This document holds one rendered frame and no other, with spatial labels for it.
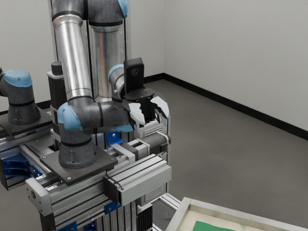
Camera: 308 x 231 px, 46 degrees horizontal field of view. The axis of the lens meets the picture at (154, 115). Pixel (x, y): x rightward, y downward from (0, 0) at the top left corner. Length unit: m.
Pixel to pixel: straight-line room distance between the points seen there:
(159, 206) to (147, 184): 1.38
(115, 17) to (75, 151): 0.50
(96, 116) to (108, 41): 0.31
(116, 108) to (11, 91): 0.79
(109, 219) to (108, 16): 1.08
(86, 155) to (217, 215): 0.62
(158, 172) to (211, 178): 2.07
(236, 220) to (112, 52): 0.86
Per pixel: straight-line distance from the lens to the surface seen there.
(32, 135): 1.83
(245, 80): 4.83
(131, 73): 0.86
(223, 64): 5.03
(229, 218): 1.62
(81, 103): 1.06
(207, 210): 1.62
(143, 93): 0.88
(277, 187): 3.58
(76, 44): 1.14
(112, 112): 1.06
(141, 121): 0.78
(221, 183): 3.51
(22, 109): 1.77
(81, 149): 1.37
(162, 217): 2.76
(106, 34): 1.25
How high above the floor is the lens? 2.01
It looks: 25 degrees down
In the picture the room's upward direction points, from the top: straight up
